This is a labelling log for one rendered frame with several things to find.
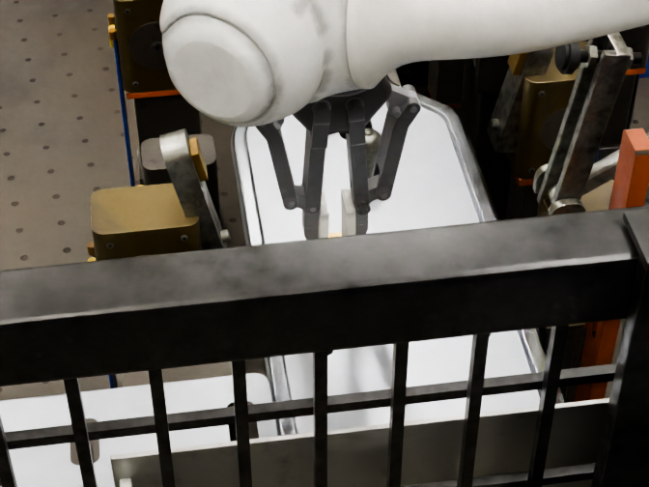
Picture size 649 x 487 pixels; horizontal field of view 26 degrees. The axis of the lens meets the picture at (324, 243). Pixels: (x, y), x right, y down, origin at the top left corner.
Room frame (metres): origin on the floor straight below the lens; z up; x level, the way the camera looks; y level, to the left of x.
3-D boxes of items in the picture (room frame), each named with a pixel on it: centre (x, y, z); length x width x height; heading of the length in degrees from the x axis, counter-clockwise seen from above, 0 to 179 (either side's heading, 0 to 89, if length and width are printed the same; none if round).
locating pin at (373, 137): (1.00, -0.04, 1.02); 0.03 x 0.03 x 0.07
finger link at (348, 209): (0.87, -0.02, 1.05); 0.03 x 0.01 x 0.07; 8
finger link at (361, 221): (0.87, -0.04, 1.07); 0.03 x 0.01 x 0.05; 98
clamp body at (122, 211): (0.89, 0.17, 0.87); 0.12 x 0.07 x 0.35; 98
